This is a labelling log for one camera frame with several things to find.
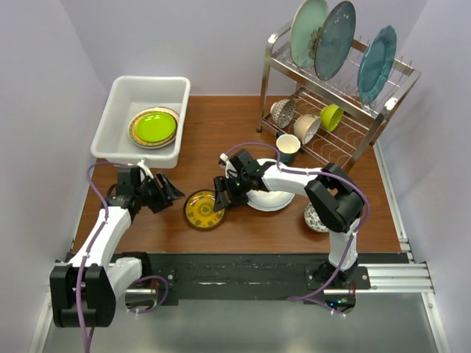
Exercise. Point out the aluminium rail frame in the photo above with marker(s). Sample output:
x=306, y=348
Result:
x=397, y=313

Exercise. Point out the teal scalloped plate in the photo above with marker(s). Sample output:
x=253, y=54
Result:
x=376, y=65

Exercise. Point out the lime green plate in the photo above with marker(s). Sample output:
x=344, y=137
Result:
x=155, y=126

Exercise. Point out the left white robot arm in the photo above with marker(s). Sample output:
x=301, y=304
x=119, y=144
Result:
x=85, y=289

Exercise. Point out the white plastic bin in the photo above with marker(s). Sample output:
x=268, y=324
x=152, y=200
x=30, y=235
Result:
x=129, y=96

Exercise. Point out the cream bowl in rack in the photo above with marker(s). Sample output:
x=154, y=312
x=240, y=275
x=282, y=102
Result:
x=306, y=126

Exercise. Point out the blue-grey speckled plate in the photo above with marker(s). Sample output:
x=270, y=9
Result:
x=334, y=40

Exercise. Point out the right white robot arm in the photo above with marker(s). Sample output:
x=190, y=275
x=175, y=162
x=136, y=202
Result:
x=341, y=206

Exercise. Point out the dark green mug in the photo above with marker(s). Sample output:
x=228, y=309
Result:
x=288, y=145

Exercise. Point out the mint green plate in rack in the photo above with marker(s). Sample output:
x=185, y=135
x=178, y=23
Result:
x=308, y=19

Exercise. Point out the lime green bowl in rack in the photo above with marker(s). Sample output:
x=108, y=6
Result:
x=330, y=116

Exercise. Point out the woven bamboo plate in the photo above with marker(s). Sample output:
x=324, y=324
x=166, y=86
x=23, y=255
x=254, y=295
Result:
x=134, y=136

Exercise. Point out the cream leaf pattern plate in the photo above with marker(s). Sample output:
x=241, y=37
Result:
x=177, y=117

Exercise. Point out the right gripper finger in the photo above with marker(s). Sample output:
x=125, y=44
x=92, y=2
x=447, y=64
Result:
x=235, y=200
x=221, y=201

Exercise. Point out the white blue-rimmed deep plate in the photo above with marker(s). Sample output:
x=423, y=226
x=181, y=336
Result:
x=268, y=201

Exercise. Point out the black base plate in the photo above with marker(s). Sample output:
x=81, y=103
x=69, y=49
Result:
x=241, y=277

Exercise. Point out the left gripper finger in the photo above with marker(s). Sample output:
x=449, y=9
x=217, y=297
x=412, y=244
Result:
x=161, y=204
x=170, y=192

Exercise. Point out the yellow black patterned plate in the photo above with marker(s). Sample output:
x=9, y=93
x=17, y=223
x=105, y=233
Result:
x=199, y=213

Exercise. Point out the metal dish rack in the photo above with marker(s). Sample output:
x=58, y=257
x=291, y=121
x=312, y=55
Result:
x=360, y=126

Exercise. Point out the black white patterned bowl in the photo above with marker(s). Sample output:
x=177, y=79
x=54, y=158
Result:
x=313, y=220

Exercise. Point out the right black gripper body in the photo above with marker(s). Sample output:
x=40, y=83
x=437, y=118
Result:
x=238, y=184

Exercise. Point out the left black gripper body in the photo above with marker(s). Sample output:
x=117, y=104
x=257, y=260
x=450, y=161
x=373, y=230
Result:
x=149, y=192

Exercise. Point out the patterned bowl in rack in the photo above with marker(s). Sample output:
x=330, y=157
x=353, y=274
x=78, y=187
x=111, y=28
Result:
x=282, y=112

